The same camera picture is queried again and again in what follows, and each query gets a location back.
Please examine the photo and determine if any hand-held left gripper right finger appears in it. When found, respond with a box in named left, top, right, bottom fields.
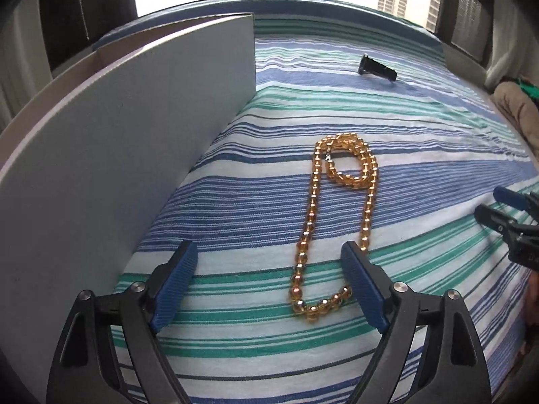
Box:
left=340, top=241, right=493, bottom=404

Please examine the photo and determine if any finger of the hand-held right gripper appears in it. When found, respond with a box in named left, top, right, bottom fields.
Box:
left=474, top=204, right=518, bottom=234
left=493, top=186, right=539, bottom=211

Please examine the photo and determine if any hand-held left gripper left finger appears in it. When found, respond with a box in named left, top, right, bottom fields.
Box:
left=45, top=240, right=198, bottom=404

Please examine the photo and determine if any amber bead necklace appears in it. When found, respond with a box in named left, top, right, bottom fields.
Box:
left=288, top=133, right=378, bottom=325

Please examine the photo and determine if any white cardboard box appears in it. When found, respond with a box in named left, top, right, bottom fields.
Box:
left=0, top=12, right=257, bottom=392

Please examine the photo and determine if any person's right forearm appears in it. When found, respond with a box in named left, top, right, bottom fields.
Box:
left=524, top=275, right=539, bottom=350

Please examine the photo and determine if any beige cloth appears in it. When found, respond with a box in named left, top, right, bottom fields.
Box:
left=493, top=80, right=539, bottom=152

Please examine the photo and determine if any striped bedsheet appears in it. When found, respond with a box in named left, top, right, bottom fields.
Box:
left=90, top=0, right=539, bottom=404

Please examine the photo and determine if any green cloth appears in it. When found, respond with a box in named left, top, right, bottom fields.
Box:
left=517, top=76, right=539, bottom=102

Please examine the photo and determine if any white curtain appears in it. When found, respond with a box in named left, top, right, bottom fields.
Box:
left=0, top=8, right=51, bottom=131
left=484, top=0, right=539, bottom=89

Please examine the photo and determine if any black plastic clip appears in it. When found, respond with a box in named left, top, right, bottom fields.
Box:
left=358, top=53, right=398, bottom=81

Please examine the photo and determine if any dark mesh panel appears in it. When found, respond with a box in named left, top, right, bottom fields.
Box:
left=436, top=0, right=495, bottom=64

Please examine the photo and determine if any dark curtain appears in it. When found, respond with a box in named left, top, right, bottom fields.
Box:
left=38, top=0, right=137, bottom=72

